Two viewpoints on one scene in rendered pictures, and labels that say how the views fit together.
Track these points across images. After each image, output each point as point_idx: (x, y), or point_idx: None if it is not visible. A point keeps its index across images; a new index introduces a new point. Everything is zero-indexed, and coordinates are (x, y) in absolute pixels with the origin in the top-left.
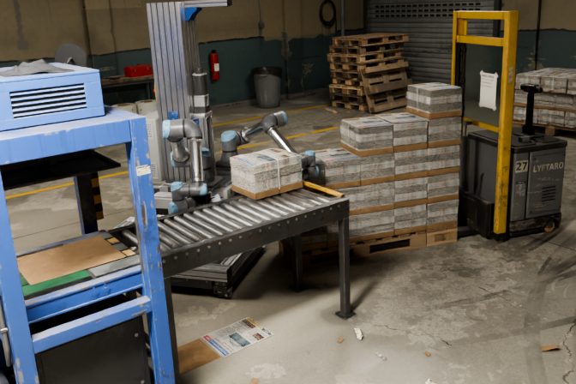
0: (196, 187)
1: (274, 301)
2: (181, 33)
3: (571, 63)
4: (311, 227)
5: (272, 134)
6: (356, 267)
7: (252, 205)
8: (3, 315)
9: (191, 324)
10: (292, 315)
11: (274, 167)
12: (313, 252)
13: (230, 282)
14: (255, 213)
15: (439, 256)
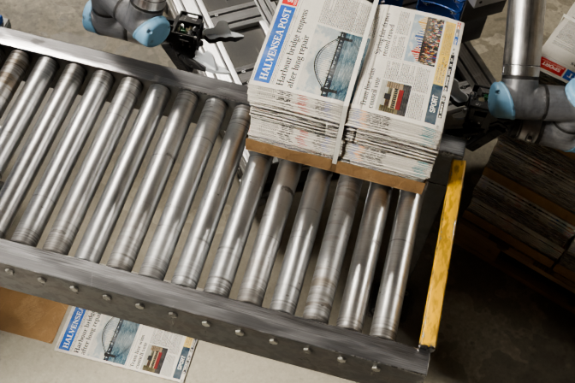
0: (129, 18)
1: (304, 295)
2: None
3: None
4: (259, 354)
5: None
6: (571, 362)
7: (217, 162)
8: None
9: (124, 213)
10: (277, 366)
11: (329, 115)
12: (511, 251)
13: (269, 184)
14: (165, 209)
15: None
